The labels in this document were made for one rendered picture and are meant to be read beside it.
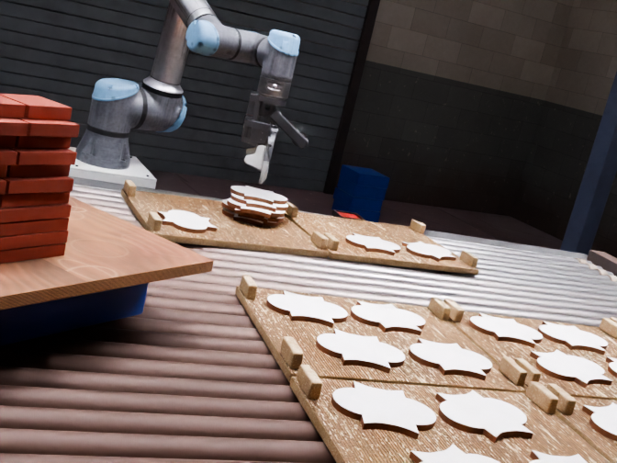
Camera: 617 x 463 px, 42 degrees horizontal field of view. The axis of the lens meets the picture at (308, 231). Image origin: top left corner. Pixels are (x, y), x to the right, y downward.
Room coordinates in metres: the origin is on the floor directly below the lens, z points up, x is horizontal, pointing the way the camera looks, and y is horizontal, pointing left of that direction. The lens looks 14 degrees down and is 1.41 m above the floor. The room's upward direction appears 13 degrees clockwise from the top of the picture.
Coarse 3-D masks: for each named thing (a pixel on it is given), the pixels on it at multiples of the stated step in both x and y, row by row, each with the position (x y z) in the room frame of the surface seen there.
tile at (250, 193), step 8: (232, 192) 1.92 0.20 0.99; (240, 192) 1.91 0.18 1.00; (248, 192) 1.92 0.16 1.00; (256, 192) 1.95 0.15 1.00; (264, 192) 1.97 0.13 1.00; (272, 192) 1.99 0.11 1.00; (256, 200) 1.90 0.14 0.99; (264, 200) 1.90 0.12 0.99; (272, 200) 1.89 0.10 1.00; (280, 200) 1.92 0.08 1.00
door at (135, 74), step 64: (0, 0) 5.93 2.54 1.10; (64, 0) 6.14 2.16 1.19; (128, 0) 6.37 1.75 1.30; (256, 0) 6.88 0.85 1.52; (320, 0) 7.16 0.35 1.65; (0, 64) 5.96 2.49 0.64; (64, 64) 6.18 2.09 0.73; (128, 64) 6.41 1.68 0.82; (192, 64) 6.66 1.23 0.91; (320, 64) 7.22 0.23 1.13; (320, 128) 7.29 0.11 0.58
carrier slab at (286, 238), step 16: (144, 192) 1.93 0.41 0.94; (144, 208) 1.78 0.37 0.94; (160, 208) 1.82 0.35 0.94; (176, 208) 1.85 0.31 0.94; (192, 208) 1.89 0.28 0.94; (208, 208) 1.93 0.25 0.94; (144, 224) 1.67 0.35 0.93; (224, 224) 1.81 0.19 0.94; (240, 224) 1.84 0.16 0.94; (288, 224) 1.95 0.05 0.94; (176, 240) 1.63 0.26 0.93; (192, 240) 1.64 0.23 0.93; (208, 240) 1.66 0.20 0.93; (224, 240) 1.68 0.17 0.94; (240, 240) 1.71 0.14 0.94; (256, 240) 1.74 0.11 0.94; (272, 240) 1.77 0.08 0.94; (288, 240) 1.80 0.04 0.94; (304, 240) 1.84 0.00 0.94; (320, 256) 1.78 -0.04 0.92
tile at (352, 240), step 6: (354, 234) 1.97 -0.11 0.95; (348, 240) 1.91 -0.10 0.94; (354, 240) 1.91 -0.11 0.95; (360, 240) 1.92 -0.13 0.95; (366, 240) 1.94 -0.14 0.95; (372, 240) 1.95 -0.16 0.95; (378, 240) 1.97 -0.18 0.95; (360, 246) 1.89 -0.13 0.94; (366, 246) 1.88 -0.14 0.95; (372, 246) 1.89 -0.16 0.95; (378, 246) 1.90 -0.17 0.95; (384, 246) 1.92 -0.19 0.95; (390, 246) 1.93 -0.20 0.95; (396, 246) 1.95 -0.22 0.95; (378, 252) 1.89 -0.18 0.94; (384, 252) 1.89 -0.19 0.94; (390, 252) 1.89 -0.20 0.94; (396, 252) 1.92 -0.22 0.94
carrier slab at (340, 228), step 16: (304, 224) 1.99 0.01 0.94; (320, 224) 2.03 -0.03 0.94; (336, 224) 2.08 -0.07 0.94; (352, 224) 2.12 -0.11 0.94; (368, 224) 2.17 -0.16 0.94; (384, 224) 2.22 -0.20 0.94; (384, 240) 2.03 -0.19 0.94; (400, 240) 2.07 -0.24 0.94; (416, 240) 2.12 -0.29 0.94; (432, 240) 2.16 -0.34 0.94; (336, 256) 1.79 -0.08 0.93; (352, 256) 1.81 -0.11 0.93; (368, 256) 1.83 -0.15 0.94; (384, 256) 1.86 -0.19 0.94; (400, 256) 1.90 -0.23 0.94; (416, 256) 1.94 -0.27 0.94; (464, 272) 1.94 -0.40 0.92
